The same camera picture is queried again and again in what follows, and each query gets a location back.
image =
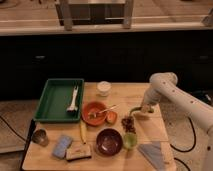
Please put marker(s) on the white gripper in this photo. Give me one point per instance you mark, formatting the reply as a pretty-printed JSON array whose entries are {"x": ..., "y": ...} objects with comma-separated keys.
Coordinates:
[{"x": 151, "y": 97}]

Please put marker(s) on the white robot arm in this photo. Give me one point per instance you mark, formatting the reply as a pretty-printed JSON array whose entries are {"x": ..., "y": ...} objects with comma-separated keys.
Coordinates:
[{"x": 165, "y": 84}]

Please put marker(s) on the purple bowl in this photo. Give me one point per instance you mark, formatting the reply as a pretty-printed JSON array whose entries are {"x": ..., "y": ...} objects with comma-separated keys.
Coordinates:
[{"x": 109, "y": 142}]

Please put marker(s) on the orange bowl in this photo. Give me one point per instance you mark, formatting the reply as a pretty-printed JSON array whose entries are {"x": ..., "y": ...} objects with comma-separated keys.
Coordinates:
[{"x": 91, "y": 107}]

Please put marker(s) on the brown dried food pile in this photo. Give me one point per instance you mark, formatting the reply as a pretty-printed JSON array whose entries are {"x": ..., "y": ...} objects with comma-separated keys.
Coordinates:
[{"x": 128, "y": 124}]

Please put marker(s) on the small green cup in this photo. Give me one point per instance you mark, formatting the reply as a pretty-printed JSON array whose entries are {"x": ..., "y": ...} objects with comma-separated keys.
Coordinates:
[{"x": 129, "y": 140}]

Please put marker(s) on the orange fruit piece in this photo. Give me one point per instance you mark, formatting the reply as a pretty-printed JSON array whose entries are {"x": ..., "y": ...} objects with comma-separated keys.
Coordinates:
[{"x": 111, "y": 117}]

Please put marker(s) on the grey folded cloth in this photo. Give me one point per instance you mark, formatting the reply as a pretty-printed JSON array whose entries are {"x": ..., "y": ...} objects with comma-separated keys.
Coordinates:
[{"x": 152, "y": 152}]

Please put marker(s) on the white cup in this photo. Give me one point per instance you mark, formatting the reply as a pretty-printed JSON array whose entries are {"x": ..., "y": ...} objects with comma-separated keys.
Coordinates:
[{"x": 104, "y": 88}]

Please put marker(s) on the metal spoon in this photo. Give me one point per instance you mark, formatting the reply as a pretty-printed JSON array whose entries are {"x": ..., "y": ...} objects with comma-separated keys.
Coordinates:
[{"x": 103, "y": 110}]

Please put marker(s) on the yellow banana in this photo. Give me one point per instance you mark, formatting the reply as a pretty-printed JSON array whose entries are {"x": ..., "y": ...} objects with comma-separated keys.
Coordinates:
[{"x": 83, "y": 131}]

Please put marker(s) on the white spatula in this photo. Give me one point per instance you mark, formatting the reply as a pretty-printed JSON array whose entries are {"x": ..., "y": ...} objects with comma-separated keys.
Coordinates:
[{"x": 72, "y": 106}]

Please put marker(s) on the brown wooden block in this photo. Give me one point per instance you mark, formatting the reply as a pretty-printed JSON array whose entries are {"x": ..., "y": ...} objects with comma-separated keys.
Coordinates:
[{"x": 76, "y": 153}]

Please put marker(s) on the blue sponge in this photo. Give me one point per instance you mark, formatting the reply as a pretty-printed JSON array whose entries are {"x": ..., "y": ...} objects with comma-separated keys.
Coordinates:
[{"x": 63, "y": 143}]

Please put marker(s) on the green plastic tray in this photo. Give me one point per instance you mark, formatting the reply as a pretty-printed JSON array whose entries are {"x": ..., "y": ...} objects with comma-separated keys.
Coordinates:
[{"x": 55, "y": 99}]

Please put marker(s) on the wooden chair frame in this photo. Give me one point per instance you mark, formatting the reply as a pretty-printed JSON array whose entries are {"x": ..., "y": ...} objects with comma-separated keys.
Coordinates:
[{"x": 94, "y": 12}]

